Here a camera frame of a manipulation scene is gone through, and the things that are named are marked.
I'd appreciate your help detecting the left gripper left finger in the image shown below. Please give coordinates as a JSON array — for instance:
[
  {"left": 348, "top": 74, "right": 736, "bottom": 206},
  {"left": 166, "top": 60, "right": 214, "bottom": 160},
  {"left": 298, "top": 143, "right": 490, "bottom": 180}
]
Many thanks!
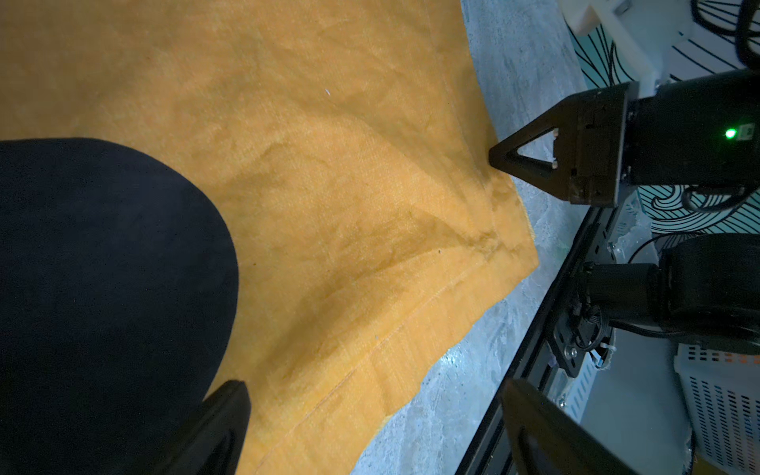
[{"left": 150, "top": 380, "right": 251, "bottom": 474}]

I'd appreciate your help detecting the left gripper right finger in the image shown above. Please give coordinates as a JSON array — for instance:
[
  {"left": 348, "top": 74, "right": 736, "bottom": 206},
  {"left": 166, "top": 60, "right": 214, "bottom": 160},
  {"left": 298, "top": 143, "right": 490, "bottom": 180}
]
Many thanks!
[{"left": 501, "top": 379, "right": 633, "bottom": 474}]

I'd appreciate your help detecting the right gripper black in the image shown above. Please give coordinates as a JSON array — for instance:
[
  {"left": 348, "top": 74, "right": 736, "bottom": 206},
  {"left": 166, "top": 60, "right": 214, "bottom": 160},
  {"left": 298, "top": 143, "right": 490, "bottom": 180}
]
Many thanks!
[{"left": 488, "top": 70, "right": 759, "bottom": 207}]

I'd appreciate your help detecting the yellow pillowcase with print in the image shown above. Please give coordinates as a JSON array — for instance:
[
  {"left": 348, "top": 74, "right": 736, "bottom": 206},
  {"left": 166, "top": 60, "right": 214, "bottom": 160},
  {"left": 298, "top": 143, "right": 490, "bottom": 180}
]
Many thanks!
[{"left": 1, "top": 1, "right": 540, "bottom": 474}]

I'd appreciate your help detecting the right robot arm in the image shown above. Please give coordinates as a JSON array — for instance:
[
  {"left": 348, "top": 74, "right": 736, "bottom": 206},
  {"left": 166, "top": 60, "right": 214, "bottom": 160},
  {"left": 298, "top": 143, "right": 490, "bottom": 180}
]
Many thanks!
[{"left": 488, "top": 69, "right": 759, "bottom": 354}]

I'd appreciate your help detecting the black base frame rail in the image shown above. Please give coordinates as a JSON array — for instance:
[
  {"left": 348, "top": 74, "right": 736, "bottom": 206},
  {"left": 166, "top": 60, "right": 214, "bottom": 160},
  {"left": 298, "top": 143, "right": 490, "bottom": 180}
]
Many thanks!
[{"left": 456, "top": 208, "right": 619, "bottom": 474}]

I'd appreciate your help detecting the white perforated cable duct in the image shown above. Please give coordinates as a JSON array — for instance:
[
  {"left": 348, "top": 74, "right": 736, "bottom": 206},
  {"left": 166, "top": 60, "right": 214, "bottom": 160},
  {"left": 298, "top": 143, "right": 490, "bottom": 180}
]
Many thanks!
[{"left": 674, "top": 344, "right": 759, "bottom": 474}]

